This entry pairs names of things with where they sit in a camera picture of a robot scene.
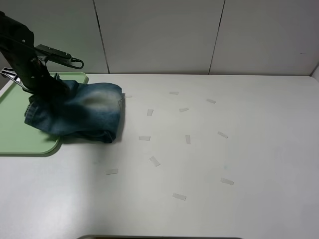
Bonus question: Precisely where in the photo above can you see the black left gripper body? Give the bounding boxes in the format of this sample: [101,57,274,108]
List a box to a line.
[14,56,62,96]

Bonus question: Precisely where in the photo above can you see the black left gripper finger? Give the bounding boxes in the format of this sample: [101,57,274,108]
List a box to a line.
[0,67,25,89]
[49,73,77,99]

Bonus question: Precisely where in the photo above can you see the blue children's denim shorts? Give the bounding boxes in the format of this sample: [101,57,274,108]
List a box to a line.
[24,80,124,143]

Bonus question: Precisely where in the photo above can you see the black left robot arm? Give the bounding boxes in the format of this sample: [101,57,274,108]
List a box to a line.
[0,12,84,98]

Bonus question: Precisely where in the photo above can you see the light green plastic tray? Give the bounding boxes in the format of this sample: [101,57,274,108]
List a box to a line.
[0,72,89,158]

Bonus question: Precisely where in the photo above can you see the clear tape strip upper left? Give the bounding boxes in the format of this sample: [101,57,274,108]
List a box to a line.
[147,109,154,117]

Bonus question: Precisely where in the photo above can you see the clear tape strip centre left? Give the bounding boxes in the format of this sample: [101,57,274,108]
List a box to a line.
[139,135,151,141]

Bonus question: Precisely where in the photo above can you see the clear tape strip lower left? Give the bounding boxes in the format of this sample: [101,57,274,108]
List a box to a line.
[106,169,119,175]

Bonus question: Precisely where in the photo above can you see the clear tape strip tilted middle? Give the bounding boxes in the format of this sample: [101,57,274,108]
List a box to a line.
[149,156,160,167]

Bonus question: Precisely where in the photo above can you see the clear tape strip upper middle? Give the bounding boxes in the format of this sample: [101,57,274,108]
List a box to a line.
[179,108,189,113]

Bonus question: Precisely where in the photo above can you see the clear tape strip bottom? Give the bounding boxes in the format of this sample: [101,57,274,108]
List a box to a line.
[172,193,186,201]

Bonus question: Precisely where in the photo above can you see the clear tape strip far right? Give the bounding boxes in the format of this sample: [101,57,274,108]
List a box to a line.
[218,131,228,138]

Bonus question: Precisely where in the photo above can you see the clear tape strip lower right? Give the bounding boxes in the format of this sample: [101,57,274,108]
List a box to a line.
[220,178,234,185]

